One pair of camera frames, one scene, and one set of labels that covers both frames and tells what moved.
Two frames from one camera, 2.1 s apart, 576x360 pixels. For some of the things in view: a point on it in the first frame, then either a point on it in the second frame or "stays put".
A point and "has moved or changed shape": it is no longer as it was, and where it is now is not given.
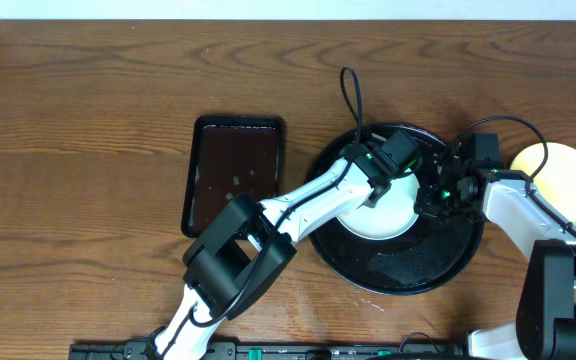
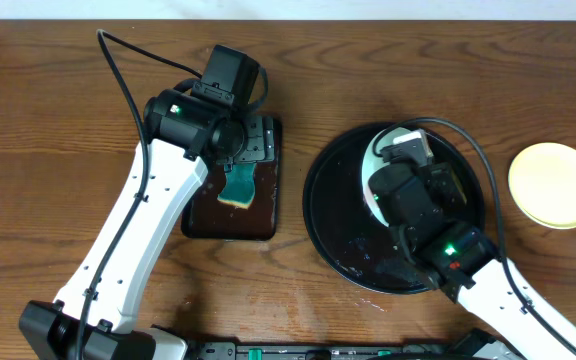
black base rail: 278,351 stays put
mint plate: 394,212 has moved or changed shape
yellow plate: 568,182 stays put
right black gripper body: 442,200 to 441,198
